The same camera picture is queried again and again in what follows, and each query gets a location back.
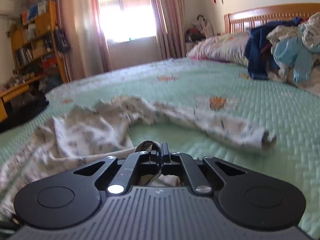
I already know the white letter-print shirt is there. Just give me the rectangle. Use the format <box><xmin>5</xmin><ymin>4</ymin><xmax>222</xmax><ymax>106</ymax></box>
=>
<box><xmin>1</xmin><ymin>97</ymin><xmax>277</xmax><ymax>218</ymax></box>

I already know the green quilted bee bedspread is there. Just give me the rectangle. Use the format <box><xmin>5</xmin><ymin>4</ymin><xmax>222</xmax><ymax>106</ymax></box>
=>
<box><xmin>1</xmin><ymin>58</ymin><xmax>319</xmax><ymax>238</ymax></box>

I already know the floral pillow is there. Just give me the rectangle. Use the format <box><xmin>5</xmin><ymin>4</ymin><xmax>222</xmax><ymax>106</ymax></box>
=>
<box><xmin>187</xmin><ymin>32</ymin><xmax>250</xmax><ymax>67</ymax></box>

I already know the navy blue garment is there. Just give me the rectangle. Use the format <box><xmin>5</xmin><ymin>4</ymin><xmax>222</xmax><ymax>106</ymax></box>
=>
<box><xmin>244</xmin><ymin>17</ymin><xmax>303</xmax><ymax>80</ymax></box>

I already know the black folded garment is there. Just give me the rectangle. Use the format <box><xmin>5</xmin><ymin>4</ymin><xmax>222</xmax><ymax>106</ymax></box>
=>
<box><xmin>1</xmin><ymin>97</ymin><xmax>49</xmax><ymax>133</ymax></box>

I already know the doll on nightstand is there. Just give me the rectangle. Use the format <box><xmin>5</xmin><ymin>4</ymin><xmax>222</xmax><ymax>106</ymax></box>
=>
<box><xmin>197</xmin><ymin>14</ymin><xmax>214</xmax><ymax>38</ymax></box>

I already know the wooden bookshelf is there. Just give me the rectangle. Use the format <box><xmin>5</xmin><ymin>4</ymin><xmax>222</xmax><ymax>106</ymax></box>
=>
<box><xmin>10</xmin><ymin>0</ymin><xmax>68</xmax><ymax>83</ymax></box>

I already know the wooden headboard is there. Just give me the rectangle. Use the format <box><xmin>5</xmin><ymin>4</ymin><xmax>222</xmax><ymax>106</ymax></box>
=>
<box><xmin>224</xmin><ymin>3</ymin><xmax>320</xmax><ymax>34</ymax></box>

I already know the yellow wooden desk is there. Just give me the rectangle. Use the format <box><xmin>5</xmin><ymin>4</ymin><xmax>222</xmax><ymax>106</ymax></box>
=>
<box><xmin>0</xmin><ymin>75</ymin><xmax>45</xmax><ymax>122</ymax></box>

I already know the light blue garment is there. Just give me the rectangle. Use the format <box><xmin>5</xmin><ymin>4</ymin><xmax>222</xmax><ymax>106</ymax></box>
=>
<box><xmin>273</xmin><ymin>35</ymin><xmax>319</xmax><ymax>84</ymax></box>

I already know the pink curtain right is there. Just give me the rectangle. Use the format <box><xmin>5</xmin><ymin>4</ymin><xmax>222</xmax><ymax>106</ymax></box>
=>
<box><xmin>150</xmin><ymin>0</ymin><xmax>186</xmax><ymax>60</ymax></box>

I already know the pink curtain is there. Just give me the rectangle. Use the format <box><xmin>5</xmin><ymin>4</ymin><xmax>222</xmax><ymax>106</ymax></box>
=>
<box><xmin>56</xmin><ymin>0</ymin><xmax>112</xmax><ymax>81</ymax></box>
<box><xmin>150</xmin><ymin>0</ymin><xmax>186</xmax><ymax>60</ymax></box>

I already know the pink curtain left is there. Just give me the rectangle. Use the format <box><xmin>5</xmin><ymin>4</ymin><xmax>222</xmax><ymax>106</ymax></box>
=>
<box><xmin>56</xmin><ymin>0</ymin><xmax>112</xmax><ymax>81</ymax></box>

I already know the white patterned garment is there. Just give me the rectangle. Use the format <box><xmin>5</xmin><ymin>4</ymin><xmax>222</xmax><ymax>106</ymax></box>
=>
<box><xmin>266</xmin><ymin>12</ymin><xmax>319</xmax><ymax>79</ymax></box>

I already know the white air conditioner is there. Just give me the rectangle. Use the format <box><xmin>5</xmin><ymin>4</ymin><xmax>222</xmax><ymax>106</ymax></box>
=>
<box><xmin>0</xmin><ymin>0</ymin><xmax>15</xmax><ymax>14</ymax></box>

